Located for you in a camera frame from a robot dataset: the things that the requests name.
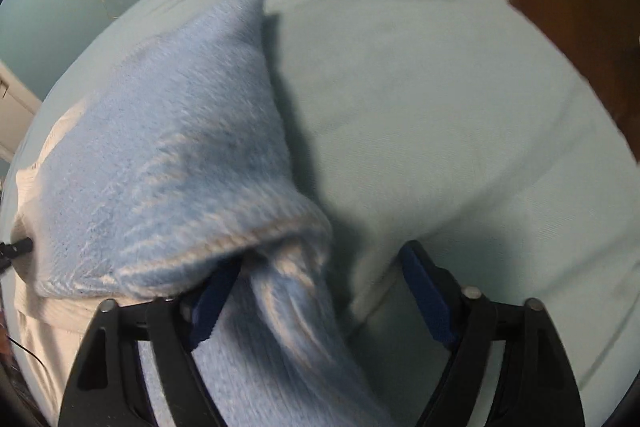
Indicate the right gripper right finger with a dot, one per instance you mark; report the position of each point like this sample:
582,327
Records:
436,292

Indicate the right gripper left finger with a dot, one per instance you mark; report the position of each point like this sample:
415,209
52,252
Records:
199,309

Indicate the cream and blue knit sweater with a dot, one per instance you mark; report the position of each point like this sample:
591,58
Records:
143,188

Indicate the light blue bed sheet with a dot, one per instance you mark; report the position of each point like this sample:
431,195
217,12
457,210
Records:
454,123

